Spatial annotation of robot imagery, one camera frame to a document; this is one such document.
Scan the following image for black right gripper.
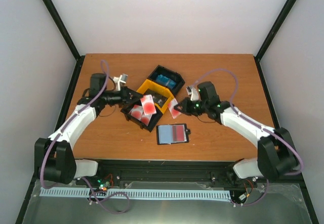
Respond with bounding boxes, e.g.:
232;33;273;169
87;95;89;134
174;97;208;117

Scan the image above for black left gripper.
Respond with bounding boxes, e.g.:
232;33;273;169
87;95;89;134
102;86;143;108

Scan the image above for red white card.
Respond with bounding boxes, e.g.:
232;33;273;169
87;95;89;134
172;124;187;143
140;95;156;115
168;98;181;119

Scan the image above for red white credit cards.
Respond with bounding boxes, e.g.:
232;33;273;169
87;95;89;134
129;106;152;126

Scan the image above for yellow bin with black cards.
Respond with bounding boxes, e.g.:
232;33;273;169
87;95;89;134
137;79;175;114

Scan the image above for black bin with blue cards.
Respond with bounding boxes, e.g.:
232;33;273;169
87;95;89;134
148;65;185;96

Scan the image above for black card holder wallet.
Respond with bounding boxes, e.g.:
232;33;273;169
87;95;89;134
156;123;191;145

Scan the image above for black bin with red cards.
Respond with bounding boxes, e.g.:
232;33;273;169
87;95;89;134
121;101;163;132

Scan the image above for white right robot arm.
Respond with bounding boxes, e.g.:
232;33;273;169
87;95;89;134
174;81;301;181

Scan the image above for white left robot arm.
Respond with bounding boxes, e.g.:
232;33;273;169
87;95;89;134
34;73;143;188

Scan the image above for black vip cards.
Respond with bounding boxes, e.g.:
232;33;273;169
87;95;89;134
151;92;168;108

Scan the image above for blue cards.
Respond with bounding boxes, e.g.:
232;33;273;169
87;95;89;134
155;74;176;89

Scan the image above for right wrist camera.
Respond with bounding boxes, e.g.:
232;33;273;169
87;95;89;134
186;85;199;101

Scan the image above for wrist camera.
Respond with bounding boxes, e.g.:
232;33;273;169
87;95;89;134
113;73;128;91
186;85;199;101

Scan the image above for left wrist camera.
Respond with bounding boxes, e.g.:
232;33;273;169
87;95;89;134
113;73;128;91

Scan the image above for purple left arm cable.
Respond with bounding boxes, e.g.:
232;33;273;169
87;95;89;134
39;59;130;213

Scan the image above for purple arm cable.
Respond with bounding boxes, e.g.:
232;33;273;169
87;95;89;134
39;59;130;213
189;68;304;207

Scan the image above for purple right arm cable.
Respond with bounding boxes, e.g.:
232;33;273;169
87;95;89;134
189;68;304;207

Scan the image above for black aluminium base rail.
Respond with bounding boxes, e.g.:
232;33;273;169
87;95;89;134
32;159;303;187

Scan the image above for light blue cable duct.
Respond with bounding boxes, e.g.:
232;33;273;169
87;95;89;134
39;187;231;202

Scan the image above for black frame post left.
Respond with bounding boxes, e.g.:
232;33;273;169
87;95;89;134
31;0;82;61

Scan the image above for black frame post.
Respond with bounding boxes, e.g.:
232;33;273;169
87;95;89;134
31;0;82;61
255;0;308;61

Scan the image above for black frame post right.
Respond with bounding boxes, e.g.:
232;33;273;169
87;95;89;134
255;0;308;61

